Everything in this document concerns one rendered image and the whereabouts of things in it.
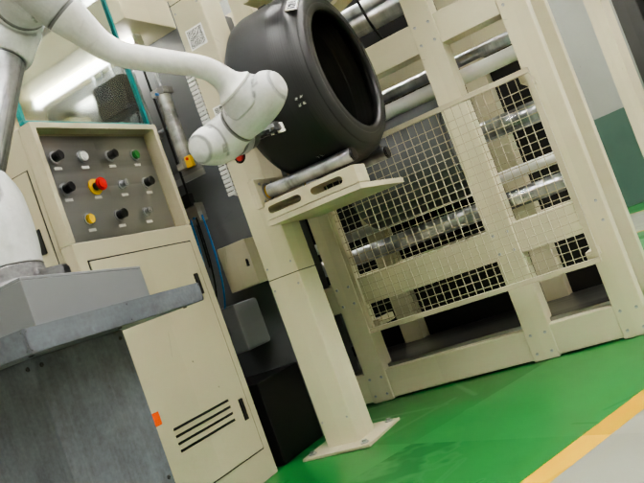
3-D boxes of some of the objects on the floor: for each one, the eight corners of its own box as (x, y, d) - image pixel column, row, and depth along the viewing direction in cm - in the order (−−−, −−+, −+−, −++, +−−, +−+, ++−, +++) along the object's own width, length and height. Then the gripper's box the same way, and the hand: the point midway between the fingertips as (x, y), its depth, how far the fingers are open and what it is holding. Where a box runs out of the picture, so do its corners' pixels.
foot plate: (303, 462, 254) (300, 456, 254) (337, 434, 277) (335, 428, 277) (370, 447, 241) (367, 440, 241) (400, 419, 265) (398, 413, 265)
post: (328, 451, 256) (90, -211, 268) (345, 437, 268) (116, -196, 279) (360, 444, 250) (115, -233, 262) (376, 430, 262) (141, -218, 273)
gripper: (255, 114, 197) (294, 105, 218) (218, 133, 203) (259, 124, 224) (266, 141, 197) (305, 129, 218) (229, 159, 203) (269, 147, 224)
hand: (276, 127), depth 218 cm, fingers closed
